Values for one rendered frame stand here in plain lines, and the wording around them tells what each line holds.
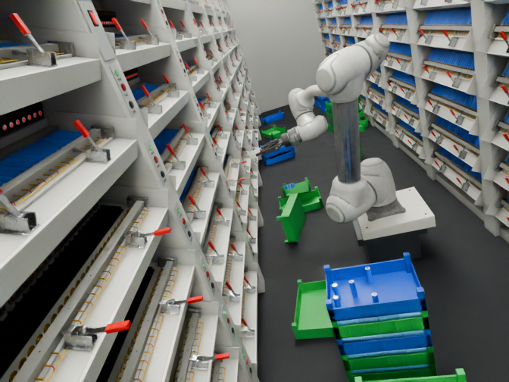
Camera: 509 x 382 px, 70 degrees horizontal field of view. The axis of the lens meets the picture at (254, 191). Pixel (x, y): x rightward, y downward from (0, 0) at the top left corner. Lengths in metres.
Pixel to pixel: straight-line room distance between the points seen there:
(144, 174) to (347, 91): 0.82
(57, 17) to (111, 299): 0.59
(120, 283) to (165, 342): 0.19
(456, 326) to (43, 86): 1.56
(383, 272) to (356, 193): 0.39
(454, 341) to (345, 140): 0.86
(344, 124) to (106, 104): 0.92
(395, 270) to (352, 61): 0.77
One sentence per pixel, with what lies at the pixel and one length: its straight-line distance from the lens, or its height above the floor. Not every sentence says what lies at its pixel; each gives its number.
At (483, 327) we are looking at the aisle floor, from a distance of 1.70.
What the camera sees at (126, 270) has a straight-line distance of 0.76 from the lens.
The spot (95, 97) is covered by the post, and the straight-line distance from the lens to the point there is 0.93.
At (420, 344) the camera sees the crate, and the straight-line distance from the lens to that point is 1.41.
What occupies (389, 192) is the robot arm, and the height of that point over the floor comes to 0.37.
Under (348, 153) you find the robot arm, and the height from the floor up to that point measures 0.67.
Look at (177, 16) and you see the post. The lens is 2.29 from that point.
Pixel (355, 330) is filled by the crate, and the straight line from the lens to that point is 1.34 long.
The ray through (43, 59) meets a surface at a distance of 0.75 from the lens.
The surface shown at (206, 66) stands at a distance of 2.27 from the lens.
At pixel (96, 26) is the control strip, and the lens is 0.96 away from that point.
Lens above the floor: 1.25
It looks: 23 degrees down
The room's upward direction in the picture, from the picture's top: 19 degrees counter-clockwise
